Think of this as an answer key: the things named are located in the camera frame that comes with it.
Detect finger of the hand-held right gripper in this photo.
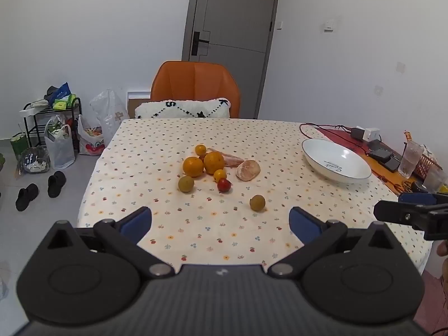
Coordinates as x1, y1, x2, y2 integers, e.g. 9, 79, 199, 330
398, 192, 442, 205
373, 199, 426, 224

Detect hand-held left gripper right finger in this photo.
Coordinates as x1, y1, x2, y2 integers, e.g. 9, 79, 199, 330
268, 206, 404, 279

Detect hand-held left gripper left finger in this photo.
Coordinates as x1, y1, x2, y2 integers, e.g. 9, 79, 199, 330
41, 206, 175, 280

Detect white oval bowl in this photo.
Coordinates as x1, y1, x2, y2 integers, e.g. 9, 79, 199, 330
302, 138, 372, 183

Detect peeled pomelo chunk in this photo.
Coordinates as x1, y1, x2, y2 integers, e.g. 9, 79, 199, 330
235, 160, 261, 181

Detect large orange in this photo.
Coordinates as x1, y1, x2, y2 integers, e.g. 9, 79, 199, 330
204, 152, 225, 175
182, 156, 204, 178

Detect clear drinking glass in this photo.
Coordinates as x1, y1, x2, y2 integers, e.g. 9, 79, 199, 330
423, 168, 447, 194
398, 141, 425, 178

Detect person's pink clothing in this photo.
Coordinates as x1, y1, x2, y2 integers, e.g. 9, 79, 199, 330
416, 271, 448, 336

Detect floral tablecloth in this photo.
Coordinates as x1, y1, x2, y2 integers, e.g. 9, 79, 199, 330
76, 117, 433, 275

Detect white bag red print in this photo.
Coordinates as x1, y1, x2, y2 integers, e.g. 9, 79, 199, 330
77, 114, 106, 156

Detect white plastic bag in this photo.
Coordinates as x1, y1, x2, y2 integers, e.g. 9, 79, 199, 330
44, 115, 76, 169

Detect clear plastic bag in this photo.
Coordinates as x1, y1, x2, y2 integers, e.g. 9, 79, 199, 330
89, 89, 129, 137

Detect transparent bag with shoes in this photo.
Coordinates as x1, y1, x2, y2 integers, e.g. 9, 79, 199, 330
18, 146, 50, 174

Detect white cushion black pattern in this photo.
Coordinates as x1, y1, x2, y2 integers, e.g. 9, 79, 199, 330
135, 99, 232, 120

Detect white framed board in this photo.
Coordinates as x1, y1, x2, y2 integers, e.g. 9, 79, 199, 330
127, 90, 152, 119

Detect green packet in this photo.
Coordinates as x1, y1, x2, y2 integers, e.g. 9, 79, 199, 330
53, 93, 77, 110

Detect black shelf rack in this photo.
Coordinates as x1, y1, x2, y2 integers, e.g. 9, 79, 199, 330
19, 97, 83, 153

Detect green carton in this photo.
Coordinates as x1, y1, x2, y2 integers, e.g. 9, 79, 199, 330
10, 132, 28, 162

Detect blue packet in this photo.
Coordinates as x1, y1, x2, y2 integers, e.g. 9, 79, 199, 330
52, 82, 71, 105

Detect orange chair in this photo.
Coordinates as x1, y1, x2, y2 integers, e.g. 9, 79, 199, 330
150, 61, 241, 118

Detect grey door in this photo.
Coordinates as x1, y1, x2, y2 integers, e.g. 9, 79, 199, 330
182, 0, 281, 119

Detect brown wire basket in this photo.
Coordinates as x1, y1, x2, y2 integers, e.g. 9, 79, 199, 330
415, 153, 442, 180

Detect dark red cable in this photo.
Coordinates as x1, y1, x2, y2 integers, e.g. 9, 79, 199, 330
299, 122, 372, 156

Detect black door handle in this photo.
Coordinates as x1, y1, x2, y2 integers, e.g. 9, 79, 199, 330
191, 31, 210, 56

